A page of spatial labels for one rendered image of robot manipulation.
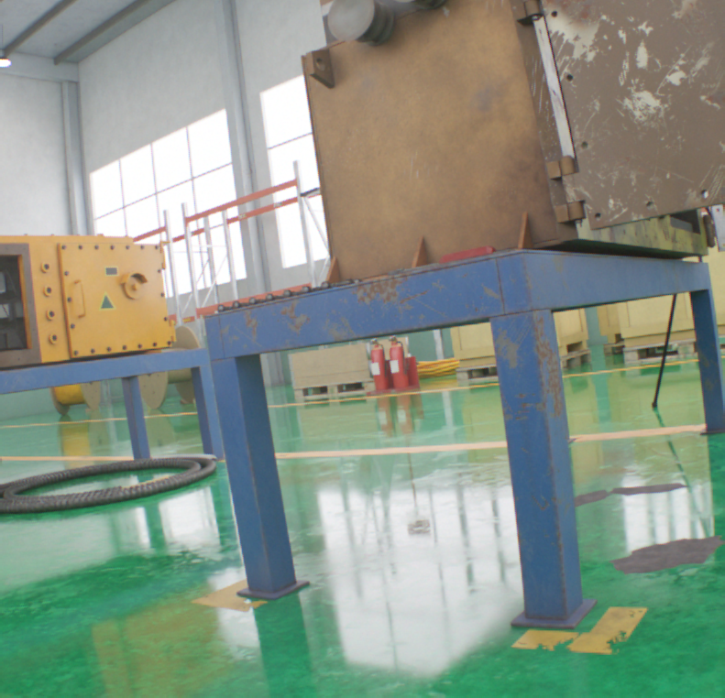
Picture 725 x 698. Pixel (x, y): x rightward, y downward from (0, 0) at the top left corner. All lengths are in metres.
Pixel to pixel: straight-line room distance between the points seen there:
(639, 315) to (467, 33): 5.46
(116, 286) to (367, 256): 2.40
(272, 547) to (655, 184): 1.08
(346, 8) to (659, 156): 0.77
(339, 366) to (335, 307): 7.15
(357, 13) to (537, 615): 1.26
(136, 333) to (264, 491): 2.39
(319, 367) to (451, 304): 7.50
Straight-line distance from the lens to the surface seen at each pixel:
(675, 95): 1.32
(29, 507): 3.39
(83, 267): 3.81
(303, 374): 8.92
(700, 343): 2.89
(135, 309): 3.96
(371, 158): 1.68
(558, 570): 1.29
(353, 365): 8.45
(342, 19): 1.69
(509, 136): 1.51
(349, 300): 1.40
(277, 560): 1.69
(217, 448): 4.25
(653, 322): 6.85
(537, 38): 1.49
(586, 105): 1.38
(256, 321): 1.56
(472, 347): 7.61
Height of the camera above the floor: 0.52
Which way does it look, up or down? 1 degrees up
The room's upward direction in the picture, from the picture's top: 8 degrees counter-clockwise
